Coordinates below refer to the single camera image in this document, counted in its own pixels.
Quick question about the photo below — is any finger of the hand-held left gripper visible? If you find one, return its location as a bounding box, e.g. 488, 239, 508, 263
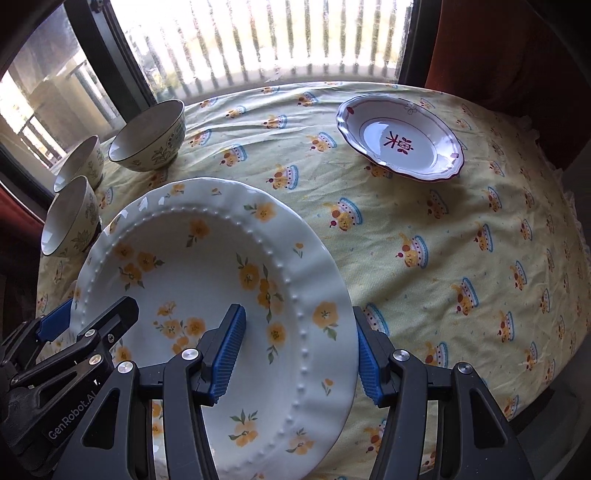
9, 296, 140, 400
0, 298, 77, 367

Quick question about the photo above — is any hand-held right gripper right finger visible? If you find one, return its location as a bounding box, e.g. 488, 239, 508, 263
353, 305, 527, 480

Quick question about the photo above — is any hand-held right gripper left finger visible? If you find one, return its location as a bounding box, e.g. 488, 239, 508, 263
55, 304, 248, 480

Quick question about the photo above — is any white plate with yellow flowers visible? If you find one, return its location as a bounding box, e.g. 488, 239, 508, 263
69, 178, 354, 480

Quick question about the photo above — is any floral ceramic bowl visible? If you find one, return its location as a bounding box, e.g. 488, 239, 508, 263
52, 135, 106, 193
108, 99, 187, 173
41, 175, 100, 258

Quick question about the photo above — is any yellow printed tablecloth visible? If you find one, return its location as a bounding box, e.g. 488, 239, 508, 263
34, 82, 591, 480

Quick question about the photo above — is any red curtain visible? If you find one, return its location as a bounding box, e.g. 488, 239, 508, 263
0, 180, 47, 259
425, 0, 591, 171

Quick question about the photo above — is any white plate with red trim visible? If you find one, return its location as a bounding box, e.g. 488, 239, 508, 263
335, 95, 466, 184

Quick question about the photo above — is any balcony railing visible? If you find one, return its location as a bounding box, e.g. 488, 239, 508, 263
120, 0, 411, 88

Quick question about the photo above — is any dark window frame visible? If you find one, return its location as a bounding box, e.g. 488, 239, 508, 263
0, 0, 439, 204

